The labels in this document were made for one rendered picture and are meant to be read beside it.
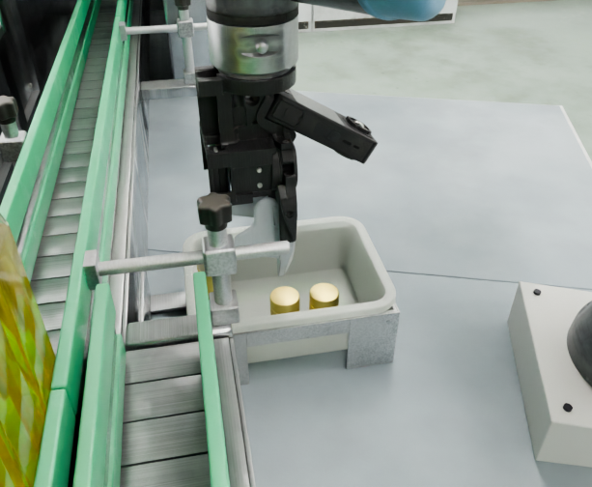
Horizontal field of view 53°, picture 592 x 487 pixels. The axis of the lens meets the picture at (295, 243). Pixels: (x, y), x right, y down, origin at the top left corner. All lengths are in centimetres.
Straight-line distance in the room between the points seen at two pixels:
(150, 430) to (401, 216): 57
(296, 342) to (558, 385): 26
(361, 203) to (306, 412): 41
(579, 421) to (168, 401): 37
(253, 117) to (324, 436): 32
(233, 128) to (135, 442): 27
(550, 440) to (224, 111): 42
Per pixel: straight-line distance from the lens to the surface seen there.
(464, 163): 110
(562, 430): 62
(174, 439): 48
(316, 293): 68
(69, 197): 77
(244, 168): 54
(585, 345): 65
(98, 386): 41
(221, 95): 52
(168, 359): 53
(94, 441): 38
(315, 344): 65
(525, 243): 92
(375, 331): 65
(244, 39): 49
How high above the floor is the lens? 126
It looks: 37 degrees down
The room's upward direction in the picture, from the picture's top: straight up
